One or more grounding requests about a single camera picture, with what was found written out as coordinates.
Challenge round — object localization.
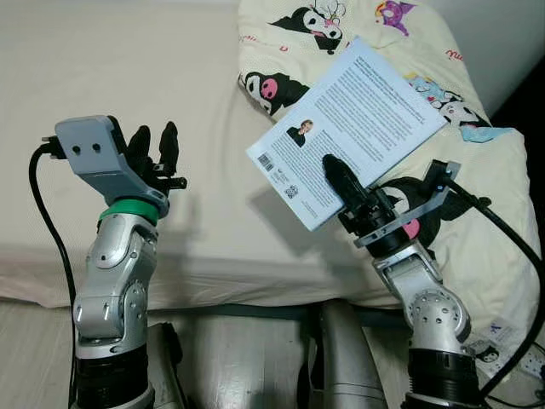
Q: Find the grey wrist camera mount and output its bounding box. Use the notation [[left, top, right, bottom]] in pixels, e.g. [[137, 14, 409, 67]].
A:
[[54, 115, 169, 205], [353, 160, 462, 250]]

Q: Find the left robot leg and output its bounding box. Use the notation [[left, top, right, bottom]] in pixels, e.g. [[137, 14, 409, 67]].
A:
[[149, 320, 184, 409]]

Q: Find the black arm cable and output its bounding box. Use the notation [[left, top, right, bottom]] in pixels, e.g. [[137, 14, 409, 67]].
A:
[[443, 175, 545, 401], [28, 141, 77, 409]]

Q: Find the white paperback book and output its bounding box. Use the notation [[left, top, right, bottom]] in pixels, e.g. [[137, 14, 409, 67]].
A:
[[246, 36, 448, 233]]

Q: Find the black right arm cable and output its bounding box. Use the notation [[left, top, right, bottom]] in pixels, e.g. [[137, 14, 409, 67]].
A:
[[443, 175, 545, 401]]

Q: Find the cream sheeted bed mattress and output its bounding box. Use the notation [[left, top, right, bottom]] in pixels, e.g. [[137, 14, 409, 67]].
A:
[[0, 0, 376, 309]]

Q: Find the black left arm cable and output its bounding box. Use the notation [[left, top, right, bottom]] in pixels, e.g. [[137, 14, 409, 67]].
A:
[[28, 141, 77, 409]]

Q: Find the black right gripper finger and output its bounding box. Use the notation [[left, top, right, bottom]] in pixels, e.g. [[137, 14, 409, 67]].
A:
[[322, 154, 376, 214]]

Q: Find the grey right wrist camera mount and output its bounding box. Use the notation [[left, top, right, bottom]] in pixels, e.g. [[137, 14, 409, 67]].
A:
[[353, 160, 462, 250]]

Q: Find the dark grey bed base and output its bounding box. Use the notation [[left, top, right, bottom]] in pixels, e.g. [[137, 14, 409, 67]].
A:
[[200, 302, 414, 329]]

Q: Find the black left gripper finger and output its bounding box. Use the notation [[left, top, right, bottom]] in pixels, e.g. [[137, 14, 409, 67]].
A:
[[126, 125, 152, 167], [158, 121, 180, 171]]

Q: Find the cream cartoon print quilt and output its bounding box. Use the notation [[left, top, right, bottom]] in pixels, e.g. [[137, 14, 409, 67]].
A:
[[237, 0, 545, 342]]

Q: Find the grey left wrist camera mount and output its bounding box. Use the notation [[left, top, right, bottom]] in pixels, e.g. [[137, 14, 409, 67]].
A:
[[54, 115, 169, 205]]

